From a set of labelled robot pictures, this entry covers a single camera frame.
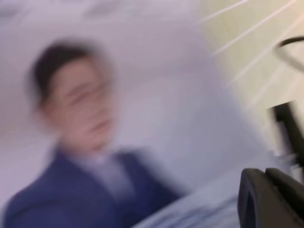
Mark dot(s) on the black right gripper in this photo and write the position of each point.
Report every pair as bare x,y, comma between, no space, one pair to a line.
291,135

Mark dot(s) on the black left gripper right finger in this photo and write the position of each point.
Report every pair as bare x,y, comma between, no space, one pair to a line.
290,189

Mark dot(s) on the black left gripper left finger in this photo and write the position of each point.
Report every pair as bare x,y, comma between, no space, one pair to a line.
260,205

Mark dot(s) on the white robotics magazine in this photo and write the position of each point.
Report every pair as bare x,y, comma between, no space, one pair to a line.
172,103

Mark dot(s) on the green checkered tablecloth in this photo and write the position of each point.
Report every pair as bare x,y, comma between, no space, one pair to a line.
243,34

